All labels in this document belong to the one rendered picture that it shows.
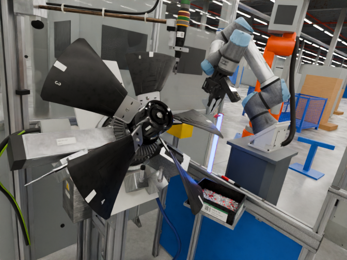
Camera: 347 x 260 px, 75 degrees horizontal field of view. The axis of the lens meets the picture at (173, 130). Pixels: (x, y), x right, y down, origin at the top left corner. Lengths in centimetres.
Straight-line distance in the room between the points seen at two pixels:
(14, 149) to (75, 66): 30
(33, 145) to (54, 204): 95
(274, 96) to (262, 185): 49
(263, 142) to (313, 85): 747
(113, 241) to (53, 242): 76
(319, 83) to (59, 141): 834
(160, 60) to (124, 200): 59
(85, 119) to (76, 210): 44
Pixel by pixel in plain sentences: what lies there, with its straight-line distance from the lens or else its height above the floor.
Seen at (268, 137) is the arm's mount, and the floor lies 108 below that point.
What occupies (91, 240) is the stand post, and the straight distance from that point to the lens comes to 145.
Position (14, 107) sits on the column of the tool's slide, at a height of 111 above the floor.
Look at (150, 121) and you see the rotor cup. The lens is 75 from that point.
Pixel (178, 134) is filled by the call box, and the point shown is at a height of 101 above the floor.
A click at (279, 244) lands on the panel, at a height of 71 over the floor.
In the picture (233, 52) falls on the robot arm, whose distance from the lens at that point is 95.
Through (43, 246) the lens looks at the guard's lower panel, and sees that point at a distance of 187.
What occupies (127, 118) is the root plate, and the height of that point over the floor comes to 119.
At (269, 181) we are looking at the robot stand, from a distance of 135.
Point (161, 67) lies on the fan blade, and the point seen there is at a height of 137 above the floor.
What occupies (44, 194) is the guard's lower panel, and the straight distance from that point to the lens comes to 163.
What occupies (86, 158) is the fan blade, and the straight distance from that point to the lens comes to 62.
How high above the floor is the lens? 141
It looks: 17 degrees down
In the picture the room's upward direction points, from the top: 8 degrees clockwise
